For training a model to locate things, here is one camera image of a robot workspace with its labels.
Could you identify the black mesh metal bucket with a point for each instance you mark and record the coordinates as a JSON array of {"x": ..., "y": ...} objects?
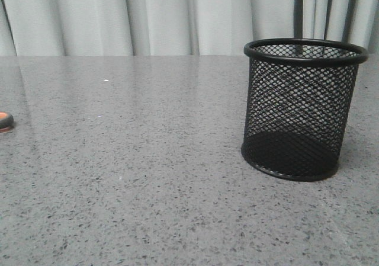
[{"x": 299, "y": 96}]

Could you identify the grey pleated curtain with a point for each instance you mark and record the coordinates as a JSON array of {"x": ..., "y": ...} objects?
[{"x": 177, "y": 27}]

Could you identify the orange black handled scissors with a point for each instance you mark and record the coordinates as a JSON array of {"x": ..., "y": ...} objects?
[{"x": 6, "y": 121}]

